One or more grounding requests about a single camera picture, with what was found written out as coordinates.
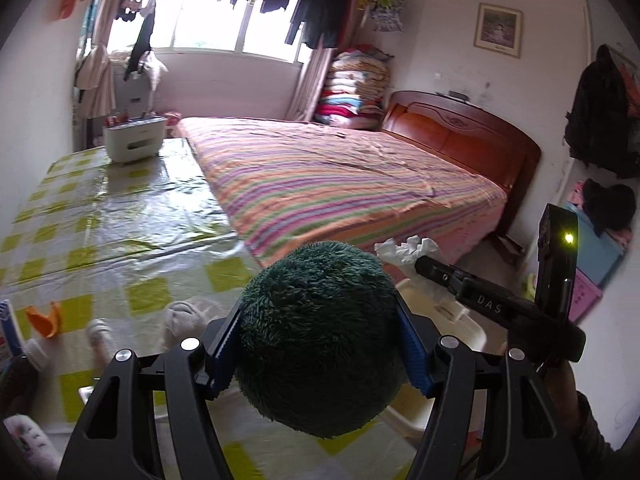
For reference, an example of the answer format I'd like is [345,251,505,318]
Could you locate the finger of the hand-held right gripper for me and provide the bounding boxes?
[415,255,468,301]

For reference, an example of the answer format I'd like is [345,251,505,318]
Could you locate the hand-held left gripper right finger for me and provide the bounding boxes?
[395,290,583,480]

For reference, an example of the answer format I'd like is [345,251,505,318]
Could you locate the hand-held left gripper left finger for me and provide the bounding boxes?
[57,297,246,480]

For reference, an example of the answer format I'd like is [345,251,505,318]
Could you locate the white plastic bin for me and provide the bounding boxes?
[385,275,490,450]

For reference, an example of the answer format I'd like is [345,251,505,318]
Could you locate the white tissue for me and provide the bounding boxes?
[374,236,441,268]

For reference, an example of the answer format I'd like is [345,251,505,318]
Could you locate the green plush ball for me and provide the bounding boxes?
[234,241,408,438]

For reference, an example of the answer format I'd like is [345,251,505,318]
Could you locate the white toothpaste tube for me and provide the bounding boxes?
[0,299,26,366]

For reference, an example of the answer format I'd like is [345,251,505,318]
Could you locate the person's right forearm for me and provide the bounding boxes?
[570,392,632,480]

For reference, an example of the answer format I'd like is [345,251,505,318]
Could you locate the person's right hand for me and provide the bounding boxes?
[542,360,581,428]

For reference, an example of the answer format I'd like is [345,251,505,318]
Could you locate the blue box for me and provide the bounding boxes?
[560,200,626,286]

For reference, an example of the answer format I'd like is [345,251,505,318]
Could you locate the pink box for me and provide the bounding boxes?
[567,267,603,323]

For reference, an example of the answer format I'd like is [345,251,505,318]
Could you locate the black hat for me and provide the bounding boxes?
[582,177,637,236]

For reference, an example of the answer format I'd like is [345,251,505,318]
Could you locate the wooden bed headboard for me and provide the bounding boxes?
[381,91,543,236]

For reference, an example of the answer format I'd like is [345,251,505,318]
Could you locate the bed with striped cover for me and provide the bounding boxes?
[172,116,508,271]

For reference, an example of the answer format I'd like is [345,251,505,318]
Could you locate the dark hanging coats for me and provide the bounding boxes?
[564,44,640,181]

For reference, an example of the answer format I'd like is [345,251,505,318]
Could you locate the orange peel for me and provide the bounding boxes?
[26,301,63,341]

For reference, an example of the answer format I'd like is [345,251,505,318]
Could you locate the small white bottle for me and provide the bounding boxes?
[22,338,51,372]

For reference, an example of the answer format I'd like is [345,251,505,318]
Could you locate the stack of folded quilts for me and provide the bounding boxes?
[312,49,393,132]

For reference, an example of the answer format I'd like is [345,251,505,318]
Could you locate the pink curtain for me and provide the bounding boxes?
[287,47,336,123]

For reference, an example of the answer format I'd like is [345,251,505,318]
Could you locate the white utensil holder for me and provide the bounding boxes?
[102,112,168,163]

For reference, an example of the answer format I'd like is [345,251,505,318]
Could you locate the white floor appliance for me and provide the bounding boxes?
[112,60,156,116]

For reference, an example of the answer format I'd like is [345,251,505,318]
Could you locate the row of hanging clothes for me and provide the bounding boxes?
[207,0,408,51]

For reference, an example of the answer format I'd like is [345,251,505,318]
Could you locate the beige curtain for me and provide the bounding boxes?
[75,0,136,118]

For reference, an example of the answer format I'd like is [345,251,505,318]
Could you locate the dark hanging garments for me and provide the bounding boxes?
[114,0,158,83]

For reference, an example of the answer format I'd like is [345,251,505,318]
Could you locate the window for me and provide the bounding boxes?
[107,0,311,63]

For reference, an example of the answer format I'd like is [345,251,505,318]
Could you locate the framed wall picture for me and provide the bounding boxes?
[474,2,523,58]

